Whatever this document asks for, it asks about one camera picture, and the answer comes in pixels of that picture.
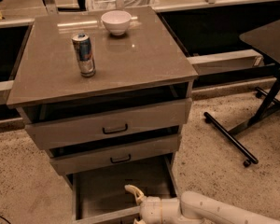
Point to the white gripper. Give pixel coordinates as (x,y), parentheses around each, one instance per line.
(150,209)

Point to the grey bottom drawer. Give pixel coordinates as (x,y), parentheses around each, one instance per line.
(99,196)

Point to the grey drawer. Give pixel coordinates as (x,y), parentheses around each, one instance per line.
(99,196)
(78,130)
(107,156)

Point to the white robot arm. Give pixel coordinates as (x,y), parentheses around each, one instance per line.
(191,208)

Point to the grey middle drawer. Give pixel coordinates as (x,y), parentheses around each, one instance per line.
(107,156)

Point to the grey top drawer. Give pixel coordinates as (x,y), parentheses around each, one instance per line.
(78,130)

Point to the grey drawer cabinet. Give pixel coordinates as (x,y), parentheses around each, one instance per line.
(144,66)

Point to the blue silver drink can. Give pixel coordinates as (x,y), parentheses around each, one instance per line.
(83,50)

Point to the white ceramic bowl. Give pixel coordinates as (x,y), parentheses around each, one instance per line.
(116,22)

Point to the black rolling side table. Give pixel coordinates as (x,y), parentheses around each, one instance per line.
(266,40)

